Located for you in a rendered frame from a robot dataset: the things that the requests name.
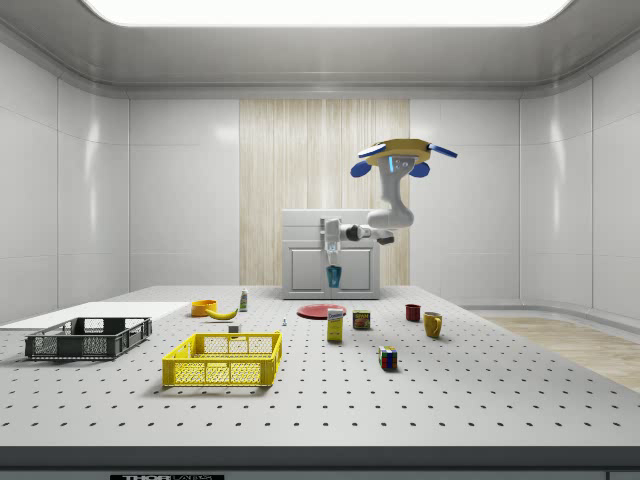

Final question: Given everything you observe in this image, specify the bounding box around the red plate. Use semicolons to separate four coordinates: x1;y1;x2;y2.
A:
296;302;348;322

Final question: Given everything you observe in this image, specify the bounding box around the yellow basket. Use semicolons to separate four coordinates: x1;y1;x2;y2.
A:
161;331;284;389

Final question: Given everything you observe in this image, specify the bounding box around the yellow white box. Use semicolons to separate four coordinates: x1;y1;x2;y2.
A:
326;308;347;344

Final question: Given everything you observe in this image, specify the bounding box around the dark grey basket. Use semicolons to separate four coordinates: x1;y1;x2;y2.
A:
24;315;154;363

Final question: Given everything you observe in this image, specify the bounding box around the white cabinet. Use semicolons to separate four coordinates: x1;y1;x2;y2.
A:
280;208;383;301

